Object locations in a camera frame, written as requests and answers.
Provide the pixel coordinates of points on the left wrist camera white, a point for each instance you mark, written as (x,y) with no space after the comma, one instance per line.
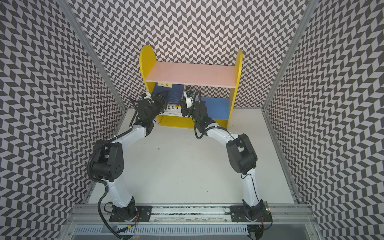
(146,96)

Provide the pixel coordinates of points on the white book black bold text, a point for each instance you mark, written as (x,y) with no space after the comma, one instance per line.
(173,108)

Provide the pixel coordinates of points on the white thin book small text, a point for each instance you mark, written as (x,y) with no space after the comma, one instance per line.
(173,114)

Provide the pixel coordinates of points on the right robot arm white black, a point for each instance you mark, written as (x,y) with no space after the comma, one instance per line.
(241,154)

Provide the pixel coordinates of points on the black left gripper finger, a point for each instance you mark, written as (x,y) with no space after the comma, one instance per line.
(164,102)
(162,94)

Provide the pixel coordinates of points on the aluminium corner post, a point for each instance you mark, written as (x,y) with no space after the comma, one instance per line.
(69,14)
(309,11)

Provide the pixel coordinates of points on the aluminium corner post left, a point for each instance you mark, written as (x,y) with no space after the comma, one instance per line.
(69,14)

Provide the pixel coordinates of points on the aluminium corner post right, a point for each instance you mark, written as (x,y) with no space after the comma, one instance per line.
(309,11)

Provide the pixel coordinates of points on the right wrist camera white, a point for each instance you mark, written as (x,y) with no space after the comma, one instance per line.
(189,98)

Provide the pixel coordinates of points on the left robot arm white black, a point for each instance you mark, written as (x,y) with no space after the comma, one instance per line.
(106,163)

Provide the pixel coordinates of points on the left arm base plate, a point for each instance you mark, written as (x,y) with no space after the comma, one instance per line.
(131,214)

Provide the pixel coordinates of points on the yellow pink blue bookshelf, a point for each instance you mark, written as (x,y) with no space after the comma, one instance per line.
(166,73)

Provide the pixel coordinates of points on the navy book yellow label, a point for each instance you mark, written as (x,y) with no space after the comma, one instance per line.
(174,92)

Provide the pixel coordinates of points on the aluminium front rail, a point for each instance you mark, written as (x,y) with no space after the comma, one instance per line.
(185,214)

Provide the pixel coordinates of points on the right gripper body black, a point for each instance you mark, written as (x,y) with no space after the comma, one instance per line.
(195,117)

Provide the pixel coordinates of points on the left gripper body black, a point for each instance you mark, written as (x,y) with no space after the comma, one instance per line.
(157,107)

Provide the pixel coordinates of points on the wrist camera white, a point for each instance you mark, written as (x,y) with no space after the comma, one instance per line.
(146,96)
(189,98)

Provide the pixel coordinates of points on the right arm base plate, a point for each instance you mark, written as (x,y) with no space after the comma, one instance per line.
(240,214)

